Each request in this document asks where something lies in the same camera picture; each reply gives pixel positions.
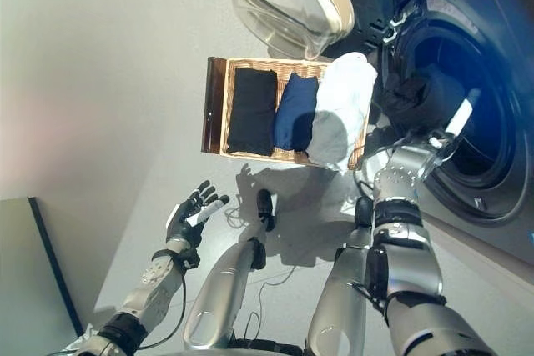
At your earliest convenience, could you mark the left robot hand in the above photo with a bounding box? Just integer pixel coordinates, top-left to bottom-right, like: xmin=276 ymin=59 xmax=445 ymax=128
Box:
xmin=165 ymin=179 xmax=231 ymax=252

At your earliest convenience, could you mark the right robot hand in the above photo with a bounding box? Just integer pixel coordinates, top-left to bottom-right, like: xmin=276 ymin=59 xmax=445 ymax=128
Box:
xmin=418 ymin=71 xmax=477 ymax=148

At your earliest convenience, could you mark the large black garment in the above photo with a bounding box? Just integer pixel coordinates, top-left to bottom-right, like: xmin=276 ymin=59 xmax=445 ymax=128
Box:
xmin=226 ymin=67 xmax=280 ymax=156

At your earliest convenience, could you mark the grey front-load washing machine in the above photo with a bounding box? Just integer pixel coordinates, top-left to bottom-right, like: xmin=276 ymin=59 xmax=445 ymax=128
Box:
xmin=354 ymin=0 xmax=534 ymax=276

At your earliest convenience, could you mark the silver left robot leg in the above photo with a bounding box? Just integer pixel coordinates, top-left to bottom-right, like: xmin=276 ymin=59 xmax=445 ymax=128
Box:
xmin=182 ymin=188 xmax=278 ymax=353

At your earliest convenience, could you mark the silver robot leg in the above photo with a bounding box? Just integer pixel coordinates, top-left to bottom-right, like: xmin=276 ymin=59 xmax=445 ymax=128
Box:
xmin=182 ymin=188 xmax=278 ymax=353
xmin=307 ymin=196 xmax=379 ymax=356

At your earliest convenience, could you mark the brown acrylic stand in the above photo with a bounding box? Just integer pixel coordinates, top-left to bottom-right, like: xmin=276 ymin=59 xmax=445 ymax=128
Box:
xmin=199 ymin=56 xmax=229 ymax=155

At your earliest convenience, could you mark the rectangular wicker laundry basket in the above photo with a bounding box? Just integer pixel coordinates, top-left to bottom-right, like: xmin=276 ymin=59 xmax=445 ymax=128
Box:
xmin=218 ymin=56 xmax=373 ymax=172

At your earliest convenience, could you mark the white folded garment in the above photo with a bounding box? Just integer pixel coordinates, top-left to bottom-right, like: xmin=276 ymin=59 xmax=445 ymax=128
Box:
xmin=305 ymin=51 xmax=380 ymax=173

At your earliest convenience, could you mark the navy blue folded garment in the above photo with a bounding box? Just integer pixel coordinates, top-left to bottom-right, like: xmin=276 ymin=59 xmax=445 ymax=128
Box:
xmin=273 ymin=72 xmax=321 ymax=153

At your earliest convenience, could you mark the grey panel with black edge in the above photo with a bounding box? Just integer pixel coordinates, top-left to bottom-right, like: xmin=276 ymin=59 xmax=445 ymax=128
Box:
xmin=0 ymin=196 xmax=85 ymax=349

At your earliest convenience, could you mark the silver right robot leg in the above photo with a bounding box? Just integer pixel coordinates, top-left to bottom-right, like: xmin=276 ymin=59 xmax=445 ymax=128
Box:
xmin=307 ymin=196 xmax=379 ymax=356

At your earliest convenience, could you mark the round glass washer door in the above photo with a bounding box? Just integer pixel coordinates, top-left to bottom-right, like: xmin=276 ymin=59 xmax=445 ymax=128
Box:
xmin=209 ymin=0 xmax=356 ymax=62

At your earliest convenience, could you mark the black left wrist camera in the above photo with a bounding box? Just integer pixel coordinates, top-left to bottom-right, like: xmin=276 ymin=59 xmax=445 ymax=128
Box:
xmin=179 ymin=247 xmax=202 ymax=270

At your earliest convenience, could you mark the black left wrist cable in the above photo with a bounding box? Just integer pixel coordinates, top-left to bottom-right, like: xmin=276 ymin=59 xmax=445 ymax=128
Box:
xmin=136 ymin=261 xmax=189 ymax=352

